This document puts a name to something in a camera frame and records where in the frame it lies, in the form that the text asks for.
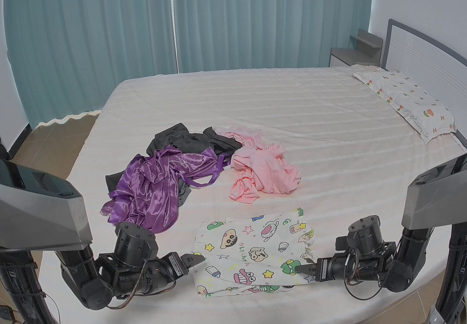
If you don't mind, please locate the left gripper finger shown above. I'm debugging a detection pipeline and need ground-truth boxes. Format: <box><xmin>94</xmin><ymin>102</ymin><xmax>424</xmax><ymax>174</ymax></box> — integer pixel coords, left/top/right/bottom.
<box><xmin>182</xmin><ymin>252</ymin><xmax>207</xmax><ymax>270</ymax></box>

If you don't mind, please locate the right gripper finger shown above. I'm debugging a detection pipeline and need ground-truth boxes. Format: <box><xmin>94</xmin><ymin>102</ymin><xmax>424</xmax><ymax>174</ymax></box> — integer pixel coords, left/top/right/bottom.
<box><xmin>295</xmin><ymin>261</ymin><xmax>318</xmax><ymax>276</ymax></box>

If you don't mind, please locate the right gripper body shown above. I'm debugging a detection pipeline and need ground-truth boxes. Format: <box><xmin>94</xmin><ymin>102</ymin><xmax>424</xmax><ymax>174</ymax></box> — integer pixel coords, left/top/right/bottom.
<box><xmin>315</xmin><ymin>255</ymin><xmax>348</xmax><ymax>282</ymax></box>

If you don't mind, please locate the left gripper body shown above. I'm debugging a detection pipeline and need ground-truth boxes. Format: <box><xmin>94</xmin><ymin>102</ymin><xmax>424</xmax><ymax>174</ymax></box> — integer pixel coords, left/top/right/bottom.
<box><xmin>146</xmin><ymin>252</ymin><xmax>190</xmax><ymax>287</ymax></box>

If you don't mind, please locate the white printed pyjama top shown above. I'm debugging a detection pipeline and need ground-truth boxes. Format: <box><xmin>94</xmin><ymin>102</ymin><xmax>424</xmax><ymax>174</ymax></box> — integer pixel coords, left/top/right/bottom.
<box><xmin>191</xmin><ymin>207</ymin><xmax>319</xmax><ymax>297</ymax></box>

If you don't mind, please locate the bed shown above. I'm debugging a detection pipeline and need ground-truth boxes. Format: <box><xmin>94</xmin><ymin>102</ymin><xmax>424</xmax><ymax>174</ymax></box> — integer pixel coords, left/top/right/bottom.
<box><xmin>36</xmin><ymin>18</ymin><xmax>467</xmax><ymax>324</ymax></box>

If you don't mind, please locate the purple satin garment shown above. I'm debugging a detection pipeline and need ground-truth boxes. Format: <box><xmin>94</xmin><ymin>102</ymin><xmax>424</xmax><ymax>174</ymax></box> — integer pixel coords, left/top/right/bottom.
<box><xmin>99</xmin><ymin>147</ymin><xmax>227</xmax><ymax>234</ymax></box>

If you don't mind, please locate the pink garment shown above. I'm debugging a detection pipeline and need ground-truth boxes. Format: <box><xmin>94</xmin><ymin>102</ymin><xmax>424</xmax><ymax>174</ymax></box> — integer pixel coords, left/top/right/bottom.
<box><xmin>213</xmin><ymin>126</ymin><xmax>303</xmax><ymax>205</ymax></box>

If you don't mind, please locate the black garment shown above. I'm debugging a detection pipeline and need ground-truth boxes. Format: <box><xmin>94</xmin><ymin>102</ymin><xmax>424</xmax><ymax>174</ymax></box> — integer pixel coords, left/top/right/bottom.
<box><xmin>106</xmin><ymin>123</ymin><xmax>243</xmax><ymax>206</ymax></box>

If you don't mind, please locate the white printed pillow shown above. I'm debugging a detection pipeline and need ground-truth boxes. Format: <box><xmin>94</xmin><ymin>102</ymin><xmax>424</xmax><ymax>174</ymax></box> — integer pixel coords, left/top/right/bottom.
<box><xmin>352</xmin><ymin>68</ymin><xmax>457</xmax><ymax>144</ymax></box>

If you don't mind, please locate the grey white bedside table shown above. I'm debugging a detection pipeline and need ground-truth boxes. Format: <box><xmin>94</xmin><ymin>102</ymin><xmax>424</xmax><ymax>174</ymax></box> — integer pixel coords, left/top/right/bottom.
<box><xmin>330</xmin><ymin>29</ymin><xmax>384</xmax><ymax>68</ymax></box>

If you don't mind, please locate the black cable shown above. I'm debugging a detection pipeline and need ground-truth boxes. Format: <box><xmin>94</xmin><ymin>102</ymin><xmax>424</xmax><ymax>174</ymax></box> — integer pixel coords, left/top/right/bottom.
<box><xmin>343</xmin><ymin>273</ymin><xmax>382</xmax><ymax>301</ymax></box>

